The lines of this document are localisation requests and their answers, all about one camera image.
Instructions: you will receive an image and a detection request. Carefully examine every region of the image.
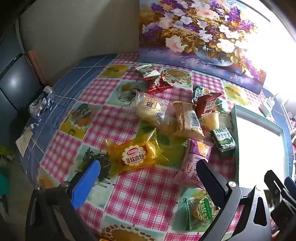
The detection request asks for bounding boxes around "red snack packet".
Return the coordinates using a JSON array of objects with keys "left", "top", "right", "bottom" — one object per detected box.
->
[
  {"left": 161, "top": 73, "right": 174, "bottom": 90},
  {"left": 143, "top": 75, "right": 163, "bottom": 94}
]

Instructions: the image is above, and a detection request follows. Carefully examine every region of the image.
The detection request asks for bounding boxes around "teal plastic item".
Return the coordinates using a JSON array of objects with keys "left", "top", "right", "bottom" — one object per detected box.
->
[{"left": 0, "top": 167, "right": 11, "bottom": 202}]

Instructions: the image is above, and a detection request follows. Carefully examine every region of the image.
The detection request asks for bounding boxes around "bun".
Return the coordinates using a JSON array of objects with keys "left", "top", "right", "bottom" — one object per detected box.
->
[{"left": 134, "top": 91, "right": 174, "bottom": 127}]

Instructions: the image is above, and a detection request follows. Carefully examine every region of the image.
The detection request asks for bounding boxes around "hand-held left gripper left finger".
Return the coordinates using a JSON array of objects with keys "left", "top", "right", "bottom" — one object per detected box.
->
[{"left": 25, "top": 160, "right": 102, "bottom": 241}]

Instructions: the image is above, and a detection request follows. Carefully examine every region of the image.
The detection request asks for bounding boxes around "yellow jelly cup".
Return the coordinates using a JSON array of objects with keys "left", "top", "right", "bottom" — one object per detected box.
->
[{"left": 203, "top": 111, "right": 220, "bottom": 129}]

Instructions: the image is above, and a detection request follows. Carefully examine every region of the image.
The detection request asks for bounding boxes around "brown wooden board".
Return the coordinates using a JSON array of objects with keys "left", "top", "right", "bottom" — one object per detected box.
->
[{"left": 24, "top": 50, "right": 47, "bottom": 87}]

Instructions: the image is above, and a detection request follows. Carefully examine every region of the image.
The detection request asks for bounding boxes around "white paper slip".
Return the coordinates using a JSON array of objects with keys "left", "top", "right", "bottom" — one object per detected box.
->
[{"left": 16, "top": 126, "right": 33, "bottom": 156}]

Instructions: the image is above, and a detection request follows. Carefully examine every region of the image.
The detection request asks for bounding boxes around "crumpled plastic bottle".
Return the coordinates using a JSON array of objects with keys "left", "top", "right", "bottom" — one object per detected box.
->
[{"left": 28, "top": 86, "right": 54, "bottom": 117}]

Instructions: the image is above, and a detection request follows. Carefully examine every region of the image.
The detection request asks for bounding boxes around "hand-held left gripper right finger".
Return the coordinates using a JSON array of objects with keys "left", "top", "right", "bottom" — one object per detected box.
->
[{"left": 195, "top": 159, "right": 273, "bottom": 241}]

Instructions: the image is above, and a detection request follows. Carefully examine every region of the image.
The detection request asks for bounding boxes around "grey refrigerator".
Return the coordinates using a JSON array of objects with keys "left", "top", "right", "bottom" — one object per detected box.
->
[{"left": 0, "top": 23, "right": 45, "bottom": 130}]

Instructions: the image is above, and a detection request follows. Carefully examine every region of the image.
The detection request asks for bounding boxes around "tan cracker packet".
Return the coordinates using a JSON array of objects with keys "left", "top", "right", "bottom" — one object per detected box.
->
[{"left": 172, "top": 101, "right": 206, "bottom": 141}]

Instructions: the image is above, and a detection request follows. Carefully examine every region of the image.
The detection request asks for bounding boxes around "green cake packet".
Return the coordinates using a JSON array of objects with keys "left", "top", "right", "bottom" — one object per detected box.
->
[{"left": 181, "top": 193, "right": 220, "bottom": 231}]

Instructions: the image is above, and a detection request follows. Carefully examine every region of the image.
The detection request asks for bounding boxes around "red drink carton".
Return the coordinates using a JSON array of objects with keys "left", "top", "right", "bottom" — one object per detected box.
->
[{"left": 196, "top": 93, "right": 222, "bottom": 118}]

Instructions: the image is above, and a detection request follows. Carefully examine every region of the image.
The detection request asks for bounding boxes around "dark green biscuit packet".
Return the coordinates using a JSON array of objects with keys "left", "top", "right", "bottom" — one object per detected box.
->
[{"left": 210, "top": 127, "right": 237, "bottom": 152}]

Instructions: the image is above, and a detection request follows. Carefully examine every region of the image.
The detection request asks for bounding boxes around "white snack packet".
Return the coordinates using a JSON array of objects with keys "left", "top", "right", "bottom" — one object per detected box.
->
[{"left": 135, "top": 65, "right": 161, "bottom": 78}]

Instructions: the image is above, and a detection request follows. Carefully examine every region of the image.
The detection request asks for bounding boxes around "pink bread packet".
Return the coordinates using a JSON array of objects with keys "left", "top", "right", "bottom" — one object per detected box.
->
[{"left": 173, "top": 139, "right": 214, "bottom": 189}]

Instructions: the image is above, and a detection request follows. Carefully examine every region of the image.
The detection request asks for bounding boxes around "pink checkered tablecloth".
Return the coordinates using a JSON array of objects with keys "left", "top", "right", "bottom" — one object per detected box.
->
[{"left": 37, "top": 52, "right": 296, "bottom": 241}]

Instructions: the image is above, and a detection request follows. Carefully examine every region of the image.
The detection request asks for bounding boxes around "teal rimmed white box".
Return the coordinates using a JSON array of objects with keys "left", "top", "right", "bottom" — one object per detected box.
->
[{"left": 228, "top": 104, "right": 295, "bottom": 188}]

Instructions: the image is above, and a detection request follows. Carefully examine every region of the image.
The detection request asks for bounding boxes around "green white cookie packet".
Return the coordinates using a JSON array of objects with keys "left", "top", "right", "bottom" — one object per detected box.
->
[{"left": 192, "top": 85, "right": 211, "bottom": 103}]

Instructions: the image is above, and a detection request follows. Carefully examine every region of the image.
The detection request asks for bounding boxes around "yellow bread packet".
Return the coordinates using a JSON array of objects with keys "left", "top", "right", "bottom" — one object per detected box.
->
[{"left": 104, "top": 128, "right": 169, "bottom": 176}]

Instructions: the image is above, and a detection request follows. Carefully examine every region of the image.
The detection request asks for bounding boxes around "floral painting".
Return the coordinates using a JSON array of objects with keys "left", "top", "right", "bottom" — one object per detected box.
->
[{"left": 139, "top": 0, "right": 271, "bottom": 94}]

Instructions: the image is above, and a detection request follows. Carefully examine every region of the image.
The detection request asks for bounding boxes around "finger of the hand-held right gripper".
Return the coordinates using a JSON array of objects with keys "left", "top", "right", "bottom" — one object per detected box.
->
[
  {"left": 284, "top": 176, "right": 296, "bottom": 201},
  {"left": 264, "top": 170, "right": 296, "bottom": 232}
]

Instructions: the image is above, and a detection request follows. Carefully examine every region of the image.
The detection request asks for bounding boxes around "green plastic item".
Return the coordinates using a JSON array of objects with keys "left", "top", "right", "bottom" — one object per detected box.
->
[{"left": 0, "top": 145, "right": 14, "bottom": 163}]

